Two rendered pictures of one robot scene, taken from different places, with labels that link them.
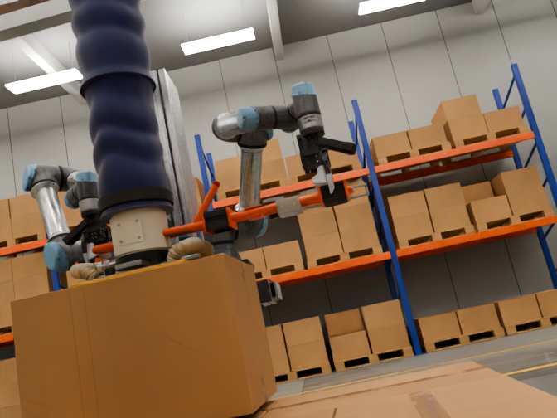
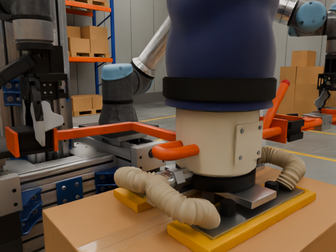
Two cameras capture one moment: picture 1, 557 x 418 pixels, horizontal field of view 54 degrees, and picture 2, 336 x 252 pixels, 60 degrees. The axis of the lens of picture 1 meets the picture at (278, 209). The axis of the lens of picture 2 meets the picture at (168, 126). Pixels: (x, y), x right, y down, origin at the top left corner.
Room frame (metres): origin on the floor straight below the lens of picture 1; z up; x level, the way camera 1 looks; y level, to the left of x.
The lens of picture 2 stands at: (1.30, 0.93, 1.24)
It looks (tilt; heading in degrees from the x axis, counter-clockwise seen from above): 11 degrees down; 314
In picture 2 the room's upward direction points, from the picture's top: straight up
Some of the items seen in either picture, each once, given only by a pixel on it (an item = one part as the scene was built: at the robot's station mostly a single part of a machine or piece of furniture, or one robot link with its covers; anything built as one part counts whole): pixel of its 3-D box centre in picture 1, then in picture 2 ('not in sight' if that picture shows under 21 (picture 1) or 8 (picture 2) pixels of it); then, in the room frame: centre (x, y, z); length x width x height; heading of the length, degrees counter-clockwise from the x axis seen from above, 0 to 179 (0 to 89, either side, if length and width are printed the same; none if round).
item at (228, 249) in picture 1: (221, 255); (118, 111); (2.21, 0.26, 1.09); 0.15 x 0.15 x 0.10
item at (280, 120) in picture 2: (220, 221); (279, 127); (1.62, 0.18, 1.10); 0.10 x 0.08 x 0.06; 173
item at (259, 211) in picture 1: (214, 230); (230, 123); (1.74, 0.22, 1.10); 0.93 x 0.30 x 0.04; 83
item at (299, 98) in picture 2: not in sight; (308, 85); (3.90, -6.88, 0.87); 1.20 x 1.01 x 1.74; 88
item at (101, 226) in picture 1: (95, 227); (41, 73); (1.94, 0.66, 1.24); 0.09 x 0.08 x 0.12; 83
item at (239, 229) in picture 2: (133, 271); (250, 203); (1.55, 0.44, 0.99); 0.34 x 0.10 x 0.05; 83
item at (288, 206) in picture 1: (289, 206); (316, 121); (1.59, -0.03, 1.09); 0.07 x 0.07 x 0.04; 83
